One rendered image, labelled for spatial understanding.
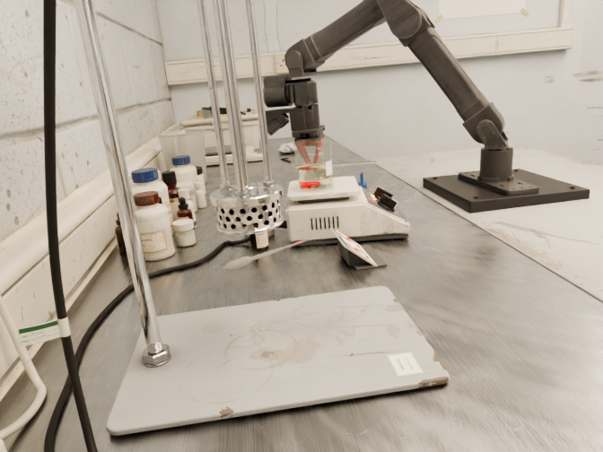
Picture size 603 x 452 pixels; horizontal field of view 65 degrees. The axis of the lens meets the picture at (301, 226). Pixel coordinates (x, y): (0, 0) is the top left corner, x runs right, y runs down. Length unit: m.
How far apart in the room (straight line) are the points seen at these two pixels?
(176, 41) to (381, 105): 0.97
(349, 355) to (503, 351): 0.15
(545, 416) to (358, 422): 0.15
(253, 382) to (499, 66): 2.29
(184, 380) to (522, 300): 0.39
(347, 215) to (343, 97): 1.58
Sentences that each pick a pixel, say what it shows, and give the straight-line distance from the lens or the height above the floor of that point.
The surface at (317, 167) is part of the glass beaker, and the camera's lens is 0.77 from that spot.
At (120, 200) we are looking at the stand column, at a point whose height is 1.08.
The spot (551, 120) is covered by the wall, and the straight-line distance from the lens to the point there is 2.76.
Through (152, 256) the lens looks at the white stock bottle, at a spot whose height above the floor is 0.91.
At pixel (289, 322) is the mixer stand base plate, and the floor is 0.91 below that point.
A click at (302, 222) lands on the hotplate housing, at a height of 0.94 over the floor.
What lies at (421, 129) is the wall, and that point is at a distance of 2.44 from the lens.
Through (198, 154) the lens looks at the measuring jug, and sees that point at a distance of 1.37.
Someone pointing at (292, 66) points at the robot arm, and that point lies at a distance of 1.12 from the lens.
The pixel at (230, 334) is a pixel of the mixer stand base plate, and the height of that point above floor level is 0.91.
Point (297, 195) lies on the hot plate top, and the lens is 0.77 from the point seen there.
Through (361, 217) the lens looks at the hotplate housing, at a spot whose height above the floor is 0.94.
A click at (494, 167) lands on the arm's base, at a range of 1.04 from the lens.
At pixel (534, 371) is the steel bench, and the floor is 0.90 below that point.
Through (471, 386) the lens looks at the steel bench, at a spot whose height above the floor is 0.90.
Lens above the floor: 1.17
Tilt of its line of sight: 17 degrees down
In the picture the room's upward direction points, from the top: 5 degrees counter-clockwise
